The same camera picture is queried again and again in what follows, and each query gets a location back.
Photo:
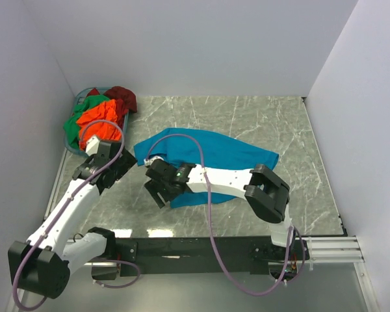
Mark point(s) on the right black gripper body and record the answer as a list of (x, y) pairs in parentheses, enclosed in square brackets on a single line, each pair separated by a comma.
[(156, 179)]

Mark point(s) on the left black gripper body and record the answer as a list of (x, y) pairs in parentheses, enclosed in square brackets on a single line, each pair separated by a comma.
[(117, 159)]

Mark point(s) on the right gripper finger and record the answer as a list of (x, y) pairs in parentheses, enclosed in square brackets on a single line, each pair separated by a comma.
[(151, 187), (162, 198)]

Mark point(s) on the blue t shirt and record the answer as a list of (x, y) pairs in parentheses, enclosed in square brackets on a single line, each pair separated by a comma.
[(219, 151)]

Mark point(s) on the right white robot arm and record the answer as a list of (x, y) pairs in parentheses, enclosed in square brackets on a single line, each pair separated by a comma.
[(266, 193)]

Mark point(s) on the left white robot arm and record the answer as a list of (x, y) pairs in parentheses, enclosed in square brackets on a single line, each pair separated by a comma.
[(44, 263)]

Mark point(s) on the green t shirt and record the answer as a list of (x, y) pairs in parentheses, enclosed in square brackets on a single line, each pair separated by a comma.
[(71, 127)]

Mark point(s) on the dark red t shirt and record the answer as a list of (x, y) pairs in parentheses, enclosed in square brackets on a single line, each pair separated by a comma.
[(126, 95)]

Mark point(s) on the black base beam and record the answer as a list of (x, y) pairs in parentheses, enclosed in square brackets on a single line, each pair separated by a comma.
[(175, 255)]

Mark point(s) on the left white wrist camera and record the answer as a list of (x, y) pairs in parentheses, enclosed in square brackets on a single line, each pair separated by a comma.
[(92, 145)]

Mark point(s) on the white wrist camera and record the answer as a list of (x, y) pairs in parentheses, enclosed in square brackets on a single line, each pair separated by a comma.
[(92, 145), (149, 161)]

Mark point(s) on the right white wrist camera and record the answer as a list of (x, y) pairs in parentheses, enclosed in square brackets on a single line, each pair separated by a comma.
[(149, 161)]

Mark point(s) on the aluminium rail frame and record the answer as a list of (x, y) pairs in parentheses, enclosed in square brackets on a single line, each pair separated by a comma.
[(334, 248)]

